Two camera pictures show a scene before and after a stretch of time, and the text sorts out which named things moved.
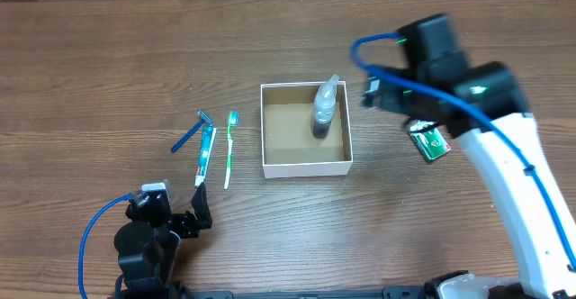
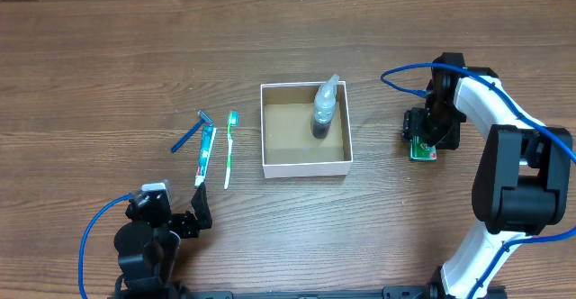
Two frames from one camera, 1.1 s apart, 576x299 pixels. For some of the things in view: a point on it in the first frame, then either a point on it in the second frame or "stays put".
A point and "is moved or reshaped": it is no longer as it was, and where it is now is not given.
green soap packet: x=432 y=140 is moved or reshaped
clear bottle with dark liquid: x=324 y=108 stays put
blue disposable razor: x=194 y=129 stays put
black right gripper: x=388 y=99 → x=412 y=127
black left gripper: x=193 y=226 stays put
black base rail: x=392 y=292 stays put
